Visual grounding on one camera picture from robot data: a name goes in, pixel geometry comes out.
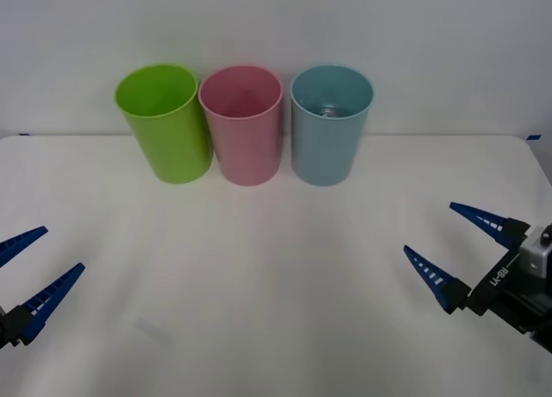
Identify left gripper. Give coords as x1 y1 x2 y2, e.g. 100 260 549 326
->
0 226 86 350

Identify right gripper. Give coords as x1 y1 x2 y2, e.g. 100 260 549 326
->
403 201 552 342

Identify pale blue plastic bin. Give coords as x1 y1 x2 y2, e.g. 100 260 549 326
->
290 64 375 187

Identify green plastic bin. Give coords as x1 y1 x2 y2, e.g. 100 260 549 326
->
114 62 214 185

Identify pink plastic bin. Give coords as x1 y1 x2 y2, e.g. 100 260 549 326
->
198 65 285 186

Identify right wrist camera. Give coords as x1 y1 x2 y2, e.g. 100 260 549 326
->
519 222 552 281

